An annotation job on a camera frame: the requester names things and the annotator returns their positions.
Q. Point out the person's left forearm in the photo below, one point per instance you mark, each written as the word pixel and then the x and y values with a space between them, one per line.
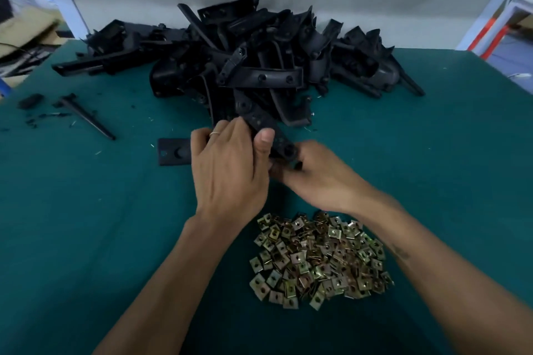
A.
pixel 166 301

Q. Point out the brown cardboard piece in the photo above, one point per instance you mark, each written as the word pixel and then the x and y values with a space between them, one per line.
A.
pixel 25 30

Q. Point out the pile of brass clip nuts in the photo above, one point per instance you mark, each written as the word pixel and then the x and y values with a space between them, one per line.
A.
pixel 321 259

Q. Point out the black plastic bracket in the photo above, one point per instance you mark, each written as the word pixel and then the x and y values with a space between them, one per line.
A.
pixel 408 80
pixel 175 152

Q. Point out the person's right forearm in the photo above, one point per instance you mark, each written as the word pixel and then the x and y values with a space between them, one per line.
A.
pixel 458 284

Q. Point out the person's left hand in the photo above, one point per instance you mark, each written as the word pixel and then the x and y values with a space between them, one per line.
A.
pixel 229 176

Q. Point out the thin black plastic strip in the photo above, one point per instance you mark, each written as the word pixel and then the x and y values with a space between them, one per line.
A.
pixel 86 117

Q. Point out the person's right hand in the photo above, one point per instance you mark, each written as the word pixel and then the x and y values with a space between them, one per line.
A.
pixel 329 184

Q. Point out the white metal rack frame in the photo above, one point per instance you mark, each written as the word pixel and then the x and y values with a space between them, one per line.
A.
pixel 487 1

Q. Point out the pile of black plastic brackets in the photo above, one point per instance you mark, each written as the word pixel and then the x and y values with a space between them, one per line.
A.
pixel 241 55

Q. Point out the small black plastic scrap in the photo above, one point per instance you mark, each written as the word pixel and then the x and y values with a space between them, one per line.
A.
pixel 31 102

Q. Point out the green table cloth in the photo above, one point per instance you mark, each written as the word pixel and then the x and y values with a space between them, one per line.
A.
pixel 83 234

